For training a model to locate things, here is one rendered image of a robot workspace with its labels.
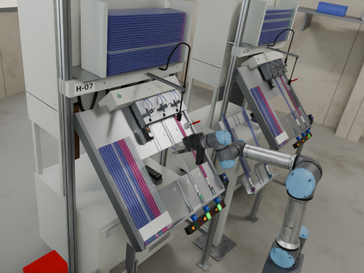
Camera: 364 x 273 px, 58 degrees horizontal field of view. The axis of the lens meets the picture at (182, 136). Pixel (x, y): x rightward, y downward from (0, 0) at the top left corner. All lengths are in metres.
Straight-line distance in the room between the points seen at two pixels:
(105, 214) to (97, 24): 1.00
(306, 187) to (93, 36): 1.13
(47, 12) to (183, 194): 1.10
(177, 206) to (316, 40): 3.77
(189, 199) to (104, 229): 0.48
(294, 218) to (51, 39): 1.36
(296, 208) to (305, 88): 3.76
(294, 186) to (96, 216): 1.05
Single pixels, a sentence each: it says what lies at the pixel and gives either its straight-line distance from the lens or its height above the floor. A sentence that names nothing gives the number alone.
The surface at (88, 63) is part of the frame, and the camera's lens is 1.63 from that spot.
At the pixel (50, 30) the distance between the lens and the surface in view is 1.65.
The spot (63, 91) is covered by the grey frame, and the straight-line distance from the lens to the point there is 1.58.
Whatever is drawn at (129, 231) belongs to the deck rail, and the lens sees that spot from 1.62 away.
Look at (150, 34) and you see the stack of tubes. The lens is 1.72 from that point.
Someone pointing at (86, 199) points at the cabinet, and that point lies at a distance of 2.03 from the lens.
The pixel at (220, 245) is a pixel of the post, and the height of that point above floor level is 0.01.
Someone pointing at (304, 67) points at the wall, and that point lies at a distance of 5.16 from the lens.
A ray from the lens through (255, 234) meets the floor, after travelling 2.91.
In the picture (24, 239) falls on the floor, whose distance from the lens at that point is 2.73.
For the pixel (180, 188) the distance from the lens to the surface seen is 1.82.
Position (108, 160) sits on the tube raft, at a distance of 1.61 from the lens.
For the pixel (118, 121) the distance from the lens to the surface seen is 1.73.
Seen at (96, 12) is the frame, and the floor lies 1.67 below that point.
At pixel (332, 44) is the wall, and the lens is 5.07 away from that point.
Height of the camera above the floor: 1.93
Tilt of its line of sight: 29 degrees down
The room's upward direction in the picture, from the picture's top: 9 degrees clockwise
